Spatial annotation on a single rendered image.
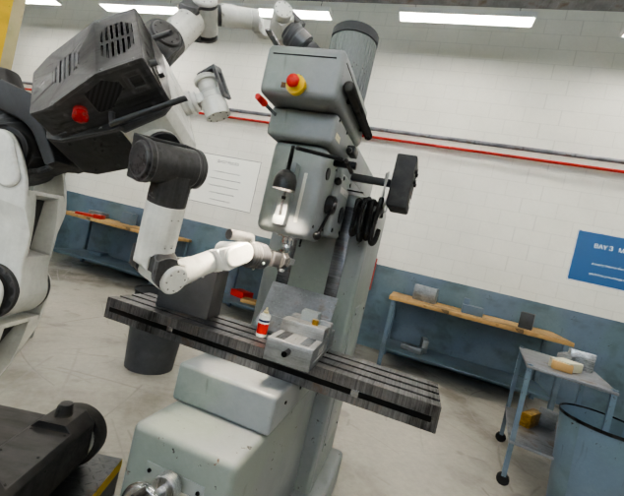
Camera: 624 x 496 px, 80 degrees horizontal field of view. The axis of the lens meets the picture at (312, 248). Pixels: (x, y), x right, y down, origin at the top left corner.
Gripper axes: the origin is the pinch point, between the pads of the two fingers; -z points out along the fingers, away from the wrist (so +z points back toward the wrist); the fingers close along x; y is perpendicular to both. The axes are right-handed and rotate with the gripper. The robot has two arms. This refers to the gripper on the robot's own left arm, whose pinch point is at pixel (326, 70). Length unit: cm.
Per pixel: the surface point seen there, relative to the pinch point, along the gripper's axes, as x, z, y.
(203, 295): -9, -24, -92
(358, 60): -14.0, -3.5, 17.8
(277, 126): 8.5, -3.1, -28.9
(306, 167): 9.9, -19.8, -32.1
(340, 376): 22, -73, -74
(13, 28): -70, 140, -72
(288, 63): 18.7, 5.6, -14.6
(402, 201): -5, -54, -12
